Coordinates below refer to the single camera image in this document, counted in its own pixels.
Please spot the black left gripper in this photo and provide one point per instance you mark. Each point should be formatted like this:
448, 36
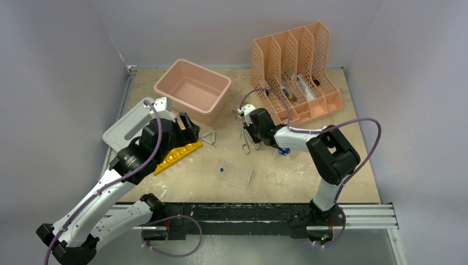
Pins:
189, 136

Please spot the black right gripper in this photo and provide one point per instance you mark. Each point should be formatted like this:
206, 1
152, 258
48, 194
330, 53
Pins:
249, 129

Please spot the yellow test tube rack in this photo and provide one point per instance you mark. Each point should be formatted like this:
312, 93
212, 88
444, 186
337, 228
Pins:
174, 156

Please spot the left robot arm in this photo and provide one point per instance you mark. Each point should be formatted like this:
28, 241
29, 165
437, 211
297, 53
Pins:
80, 234

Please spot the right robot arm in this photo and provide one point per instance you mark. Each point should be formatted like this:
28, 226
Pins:
333, 155

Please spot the metal crucible tongs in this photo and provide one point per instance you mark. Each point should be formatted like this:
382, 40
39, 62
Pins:
244, 135

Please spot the blue polyhedral object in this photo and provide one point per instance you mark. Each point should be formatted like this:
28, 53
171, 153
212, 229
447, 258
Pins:
284, 151

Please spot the pink plastic bin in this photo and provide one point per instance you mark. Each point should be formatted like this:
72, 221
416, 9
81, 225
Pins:
194, 89

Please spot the colourful item in organizer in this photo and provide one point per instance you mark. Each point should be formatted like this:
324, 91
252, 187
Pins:
289, 96

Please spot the clear plastic well plate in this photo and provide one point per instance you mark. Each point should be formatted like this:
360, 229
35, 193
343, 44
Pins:
235, 173

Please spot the clear packet in organizer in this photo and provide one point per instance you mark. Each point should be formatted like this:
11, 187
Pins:
305, 87

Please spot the white plastic bin lid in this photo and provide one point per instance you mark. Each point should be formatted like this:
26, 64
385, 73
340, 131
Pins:
129, 126

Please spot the peach mesh file organizer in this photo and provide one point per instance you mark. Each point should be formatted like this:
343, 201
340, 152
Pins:
276, 61

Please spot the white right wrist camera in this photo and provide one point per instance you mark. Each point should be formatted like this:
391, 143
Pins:
244, 113

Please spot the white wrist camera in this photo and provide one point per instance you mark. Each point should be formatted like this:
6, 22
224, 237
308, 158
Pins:
244, 113
161, 106

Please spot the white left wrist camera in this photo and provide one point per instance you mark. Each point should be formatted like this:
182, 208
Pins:
161, 106

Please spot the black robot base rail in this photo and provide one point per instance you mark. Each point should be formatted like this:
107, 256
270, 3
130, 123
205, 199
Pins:
296, 220

